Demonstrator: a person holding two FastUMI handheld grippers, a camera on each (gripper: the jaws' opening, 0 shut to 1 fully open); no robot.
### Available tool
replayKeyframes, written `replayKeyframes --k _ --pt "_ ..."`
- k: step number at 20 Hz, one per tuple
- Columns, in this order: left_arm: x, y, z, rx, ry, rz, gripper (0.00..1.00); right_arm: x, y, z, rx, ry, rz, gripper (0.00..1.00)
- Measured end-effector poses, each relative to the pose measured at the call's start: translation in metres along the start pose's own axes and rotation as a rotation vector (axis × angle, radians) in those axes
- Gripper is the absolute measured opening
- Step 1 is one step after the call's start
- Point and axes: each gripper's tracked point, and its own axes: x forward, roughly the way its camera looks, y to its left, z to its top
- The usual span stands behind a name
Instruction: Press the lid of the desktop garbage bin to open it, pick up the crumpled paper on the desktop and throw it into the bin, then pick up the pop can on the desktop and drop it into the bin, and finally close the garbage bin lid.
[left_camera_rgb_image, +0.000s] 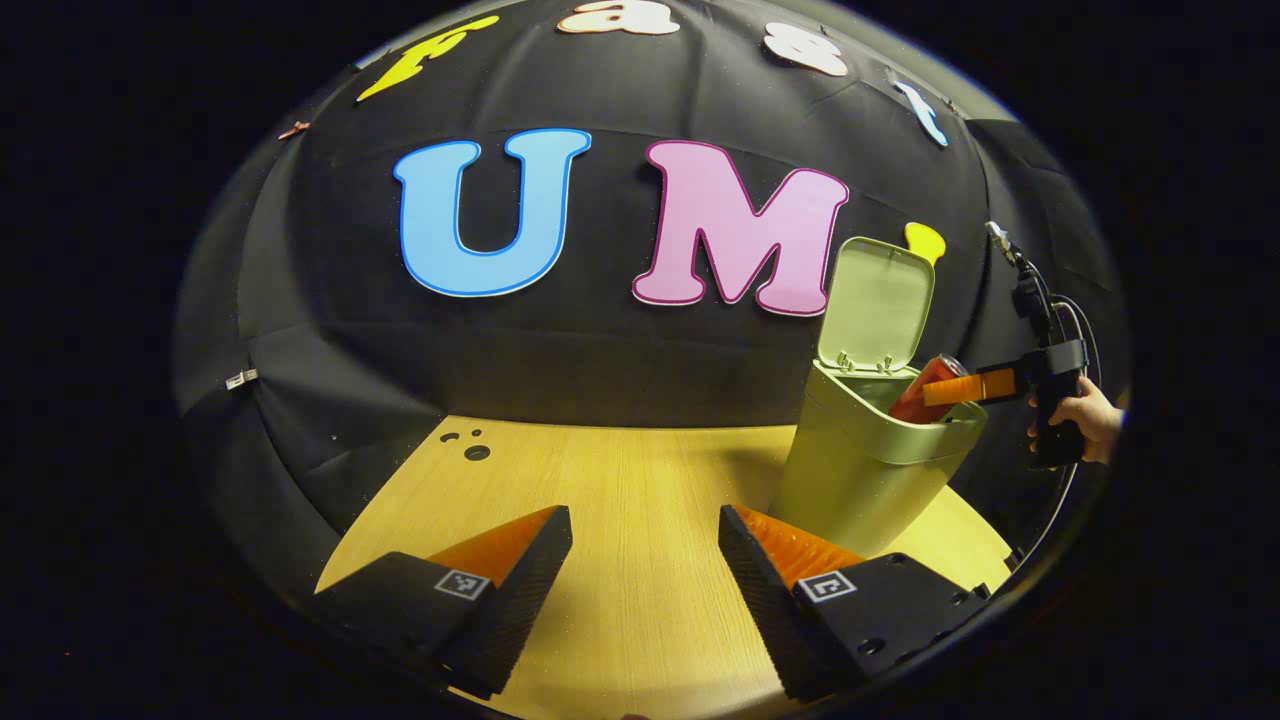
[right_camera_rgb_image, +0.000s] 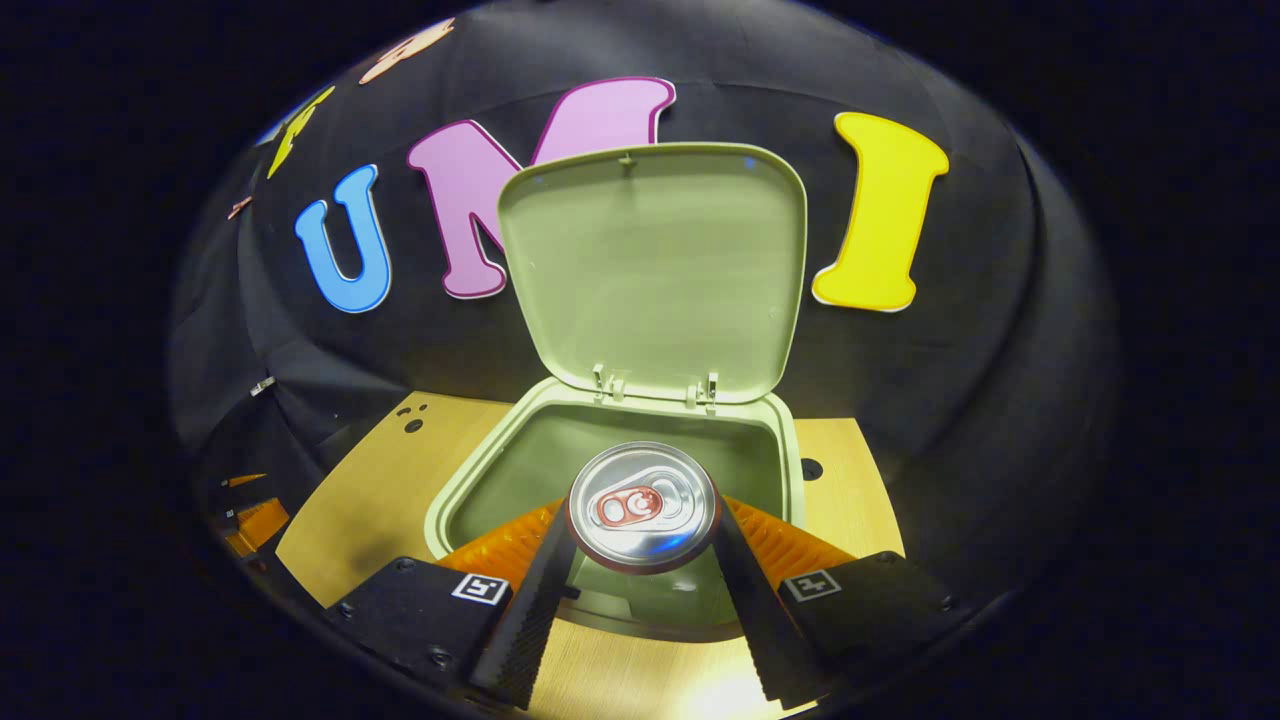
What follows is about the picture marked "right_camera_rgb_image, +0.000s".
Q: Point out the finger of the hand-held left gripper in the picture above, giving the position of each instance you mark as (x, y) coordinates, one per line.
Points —
(258, 525)
(245, 481)

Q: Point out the copper cloth clip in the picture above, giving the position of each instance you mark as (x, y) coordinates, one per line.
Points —
(238, 207)

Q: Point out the silver cloth clip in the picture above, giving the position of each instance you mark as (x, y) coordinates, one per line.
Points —
(262, 385)

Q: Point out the black backdrop cloth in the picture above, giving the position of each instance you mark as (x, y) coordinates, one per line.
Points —
(950, 380)

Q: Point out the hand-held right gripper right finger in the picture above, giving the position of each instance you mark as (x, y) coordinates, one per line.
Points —
(760, 620)

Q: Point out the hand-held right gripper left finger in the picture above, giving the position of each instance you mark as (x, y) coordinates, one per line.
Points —
(530, 620)

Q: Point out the wooden desktop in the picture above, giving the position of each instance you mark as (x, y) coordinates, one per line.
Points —
(350, 520)

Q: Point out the silver top pop can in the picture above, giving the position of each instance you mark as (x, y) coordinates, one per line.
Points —
(642, 510)

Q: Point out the pale green desktop garbage bin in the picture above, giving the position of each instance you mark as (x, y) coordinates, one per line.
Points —
(650, 270)

